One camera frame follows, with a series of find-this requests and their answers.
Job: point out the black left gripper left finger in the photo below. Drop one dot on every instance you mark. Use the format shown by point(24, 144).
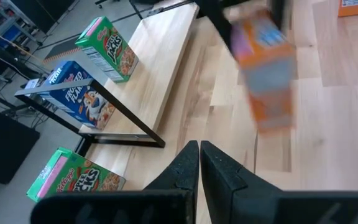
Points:
point(135, 205)

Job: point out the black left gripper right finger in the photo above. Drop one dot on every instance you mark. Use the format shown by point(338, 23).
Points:
point(259, 205)

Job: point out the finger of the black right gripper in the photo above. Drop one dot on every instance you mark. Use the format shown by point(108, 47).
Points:
point(280, 12)
point(216, 18)

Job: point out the orange Mini Wheats cereal box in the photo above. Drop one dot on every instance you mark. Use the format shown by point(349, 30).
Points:
point(354, 7)
point(266, 77)

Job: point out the green Apple Jacks cereal box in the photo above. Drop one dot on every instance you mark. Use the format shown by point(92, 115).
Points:
point(110, 49)
point(73, 177)

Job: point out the blue Frosted Flakes cereal box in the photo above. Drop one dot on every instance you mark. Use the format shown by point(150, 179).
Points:
point(85, 102)

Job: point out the black equipment case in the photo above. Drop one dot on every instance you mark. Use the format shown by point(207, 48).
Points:
point(5, 146)

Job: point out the dark floor mat striped edge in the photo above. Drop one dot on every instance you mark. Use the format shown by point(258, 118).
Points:
point(61, 49)

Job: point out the black divider panel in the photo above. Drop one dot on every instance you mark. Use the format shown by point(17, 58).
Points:
point(42, 12)

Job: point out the grey metal workbench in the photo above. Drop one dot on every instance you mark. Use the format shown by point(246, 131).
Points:
point(8, 28)

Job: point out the black aluminium rig frame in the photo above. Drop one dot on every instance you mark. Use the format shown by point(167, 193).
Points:
point(137, 11)

